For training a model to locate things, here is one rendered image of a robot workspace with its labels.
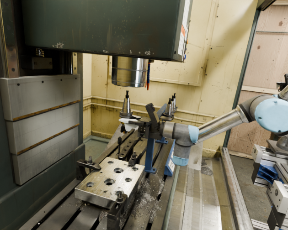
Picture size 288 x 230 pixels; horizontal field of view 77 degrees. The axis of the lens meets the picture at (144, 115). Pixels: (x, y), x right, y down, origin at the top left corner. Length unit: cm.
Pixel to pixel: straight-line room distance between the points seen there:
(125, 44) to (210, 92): 123
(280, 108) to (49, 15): 93
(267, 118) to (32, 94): 99
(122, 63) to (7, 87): 47
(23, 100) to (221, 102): 153
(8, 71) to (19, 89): 8
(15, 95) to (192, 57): 140
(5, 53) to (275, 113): 104
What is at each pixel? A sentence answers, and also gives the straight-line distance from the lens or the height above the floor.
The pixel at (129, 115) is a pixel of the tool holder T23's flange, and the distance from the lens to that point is 85.
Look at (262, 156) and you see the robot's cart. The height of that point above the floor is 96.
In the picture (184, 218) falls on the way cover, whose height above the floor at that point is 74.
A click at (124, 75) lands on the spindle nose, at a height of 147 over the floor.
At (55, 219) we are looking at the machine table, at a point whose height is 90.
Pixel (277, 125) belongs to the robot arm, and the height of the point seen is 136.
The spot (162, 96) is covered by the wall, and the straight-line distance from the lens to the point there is 185.
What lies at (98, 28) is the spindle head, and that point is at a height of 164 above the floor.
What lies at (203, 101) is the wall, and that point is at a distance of 182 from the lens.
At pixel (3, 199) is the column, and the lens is 112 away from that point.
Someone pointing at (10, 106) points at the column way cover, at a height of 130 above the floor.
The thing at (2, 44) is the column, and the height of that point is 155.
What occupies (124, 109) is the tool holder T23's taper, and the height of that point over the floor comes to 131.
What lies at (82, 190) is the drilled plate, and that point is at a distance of 87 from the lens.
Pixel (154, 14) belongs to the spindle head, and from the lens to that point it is 70.
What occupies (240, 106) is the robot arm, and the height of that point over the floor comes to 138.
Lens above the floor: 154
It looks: 17 degrees down
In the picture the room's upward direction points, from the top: 6 degrees clockwise
